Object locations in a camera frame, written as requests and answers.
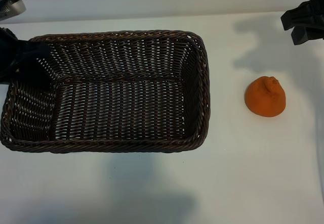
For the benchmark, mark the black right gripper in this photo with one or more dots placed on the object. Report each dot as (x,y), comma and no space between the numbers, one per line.
(321,6)

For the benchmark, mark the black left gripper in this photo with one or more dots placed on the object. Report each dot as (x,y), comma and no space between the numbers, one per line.
(8,57)

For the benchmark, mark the orange fruit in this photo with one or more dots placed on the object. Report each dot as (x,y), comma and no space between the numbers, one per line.
(265,100)

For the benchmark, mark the dark brown wicker basket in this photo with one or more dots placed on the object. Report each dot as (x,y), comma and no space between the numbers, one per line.
(121,107)

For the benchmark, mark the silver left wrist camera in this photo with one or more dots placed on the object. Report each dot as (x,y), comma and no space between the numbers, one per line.
(12,6)

